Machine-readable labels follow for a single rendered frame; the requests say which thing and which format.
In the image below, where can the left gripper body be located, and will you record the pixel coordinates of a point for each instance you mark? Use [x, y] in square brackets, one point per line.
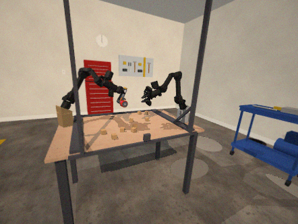
[114, 87]

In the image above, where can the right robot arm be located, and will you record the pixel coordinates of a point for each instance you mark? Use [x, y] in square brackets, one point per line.
[163, 88]

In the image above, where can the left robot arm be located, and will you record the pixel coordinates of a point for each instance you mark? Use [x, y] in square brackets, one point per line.
[97, 80]

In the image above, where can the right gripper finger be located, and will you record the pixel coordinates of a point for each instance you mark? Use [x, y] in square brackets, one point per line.
[147, 94]
[145, 101]

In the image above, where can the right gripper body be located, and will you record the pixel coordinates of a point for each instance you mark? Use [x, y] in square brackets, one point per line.
[152, 95]

